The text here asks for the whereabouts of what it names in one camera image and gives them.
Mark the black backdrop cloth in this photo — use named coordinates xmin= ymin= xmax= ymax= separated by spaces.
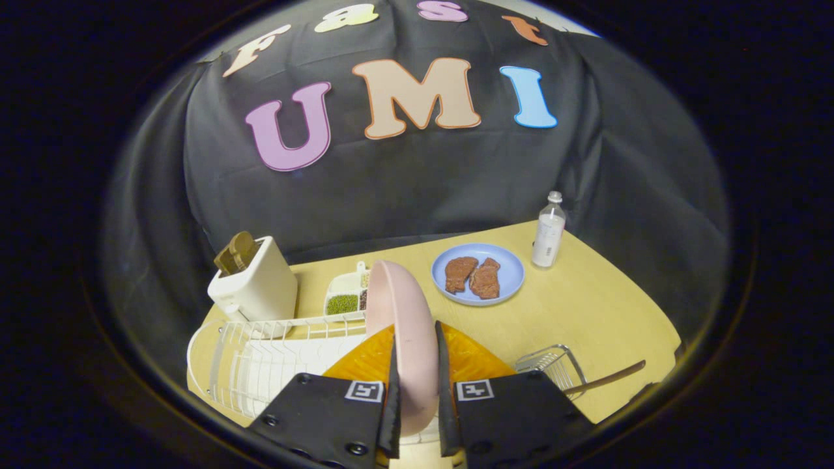
xmin=104 ymin=0 xmax=729 ymax=378

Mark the white wire dish rack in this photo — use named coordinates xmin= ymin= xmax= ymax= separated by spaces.
xmin=187 ymin=310 xmax=444 ymax=446

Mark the blue plate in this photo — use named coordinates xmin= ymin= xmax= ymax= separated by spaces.
xmin=431 ymin=243 xmax=526 ymax=307

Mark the brown meat piece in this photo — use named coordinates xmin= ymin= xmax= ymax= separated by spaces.
xmin=445 ymin=256 xmax=480 ymax=294
xmin=469 ymin=257 xmax=502 ymax=300

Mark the wooden handle spoon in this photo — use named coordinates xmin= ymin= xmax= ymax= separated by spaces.
xmin=564 ymin=360 xmax=647 ymax=397

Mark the white toaster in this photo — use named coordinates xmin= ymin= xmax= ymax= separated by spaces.
xmin=207 ymin=236 xmax=298 ymax=322

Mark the white divided bean tray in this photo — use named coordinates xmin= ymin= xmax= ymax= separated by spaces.
xmin=323 ymin=261 xmax=372 ymax=322

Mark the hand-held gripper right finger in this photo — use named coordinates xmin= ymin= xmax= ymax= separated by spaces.
xmin=435 ymin=320 xmax=596 ymax=461

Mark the brown toast slice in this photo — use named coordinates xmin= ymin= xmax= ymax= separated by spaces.
xmin=214 ymin=231 xmax=259 ymax=276

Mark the pink plate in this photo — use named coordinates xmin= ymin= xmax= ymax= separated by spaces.
xmin=365 ymin=260 xmax=440 ymax=437

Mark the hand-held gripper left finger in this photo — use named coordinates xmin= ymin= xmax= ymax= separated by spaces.
xmin=246 ymin=324 xmax=402 ymax=469

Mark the metal wire basket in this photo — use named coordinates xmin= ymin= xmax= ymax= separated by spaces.
xmin=515 ymin=345 xmax=588 ymax=400

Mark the white plastic bottle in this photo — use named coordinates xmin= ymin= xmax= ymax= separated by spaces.
xmin=532 ymin=191 xmax=567 ymax=268

